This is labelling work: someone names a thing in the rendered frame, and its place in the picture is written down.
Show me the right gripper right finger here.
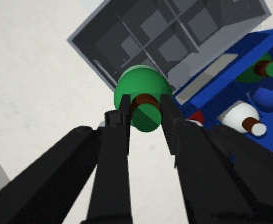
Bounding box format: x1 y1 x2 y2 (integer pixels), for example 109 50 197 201
160 94 273 224

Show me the white bottle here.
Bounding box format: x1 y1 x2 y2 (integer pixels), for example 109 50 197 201
216 100 266 136

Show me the white paper pick list strip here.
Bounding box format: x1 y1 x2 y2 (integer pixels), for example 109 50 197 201
80 0 104 15

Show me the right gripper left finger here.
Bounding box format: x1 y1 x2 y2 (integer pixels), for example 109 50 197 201
0 94 133 224

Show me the green bottle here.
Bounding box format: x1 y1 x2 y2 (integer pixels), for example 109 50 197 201
113 64 173 132
235 52 273 84

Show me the blue crate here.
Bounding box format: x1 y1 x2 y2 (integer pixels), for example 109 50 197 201
173 29 273 152

